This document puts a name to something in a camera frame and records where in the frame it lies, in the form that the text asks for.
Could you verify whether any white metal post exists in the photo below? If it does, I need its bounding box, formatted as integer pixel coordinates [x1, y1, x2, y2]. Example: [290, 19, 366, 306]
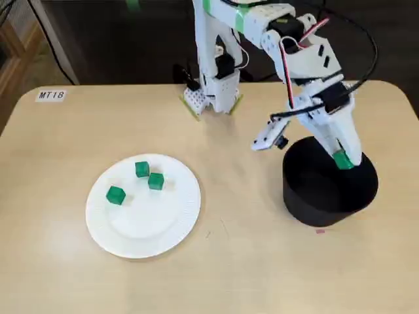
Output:
[28, 0, 81, 86]

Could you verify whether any black pot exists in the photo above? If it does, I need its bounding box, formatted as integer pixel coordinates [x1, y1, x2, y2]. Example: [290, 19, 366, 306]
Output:
[282, 137, 380, 228]

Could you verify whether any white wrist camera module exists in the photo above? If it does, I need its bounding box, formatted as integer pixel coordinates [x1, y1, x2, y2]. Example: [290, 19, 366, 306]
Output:
[251, 116, 291, 151]

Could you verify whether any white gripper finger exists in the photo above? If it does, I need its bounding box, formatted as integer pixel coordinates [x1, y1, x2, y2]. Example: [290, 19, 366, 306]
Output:
[329, 110, 363, 168]
[302, 117, 340, 156]

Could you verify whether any white paper plate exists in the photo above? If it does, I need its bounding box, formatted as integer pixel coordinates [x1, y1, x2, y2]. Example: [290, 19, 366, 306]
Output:
[85, 153, 202, 260]

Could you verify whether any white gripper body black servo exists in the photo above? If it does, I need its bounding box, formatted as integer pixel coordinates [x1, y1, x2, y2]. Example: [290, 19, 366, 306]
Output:
[287, 78, 357, 128]

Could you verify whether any black table clamp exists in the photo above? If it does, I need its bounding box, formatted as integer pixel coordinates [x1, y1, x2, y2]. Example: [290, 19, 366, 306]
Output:
[173, 63, 201, 92]

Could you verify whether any red servo wire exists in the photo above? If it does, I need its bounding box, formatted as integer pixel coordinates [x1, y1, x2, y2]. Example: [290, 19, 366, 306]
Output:
[280, 18, 330, 109]

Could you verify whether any white MT18 label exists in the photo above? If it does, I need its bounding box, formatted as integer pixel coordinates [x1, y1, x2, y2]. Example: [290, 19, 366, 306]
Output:
[35, 90, 67, 103]

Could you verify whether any green block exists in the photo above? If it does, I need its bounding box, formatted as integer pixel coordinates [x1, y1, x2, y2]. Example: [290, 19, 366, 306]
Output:
[105, 185, 127, 205]
[134, 161, 151, 179]
[147, 172, 165, 190]
[332, 148, 355, 171]

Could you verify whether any wooden furniture frame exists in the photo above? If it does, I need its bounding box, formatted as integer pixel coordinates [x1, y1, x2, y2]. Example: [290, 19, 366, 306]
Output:
[0, 18, 45, 137]

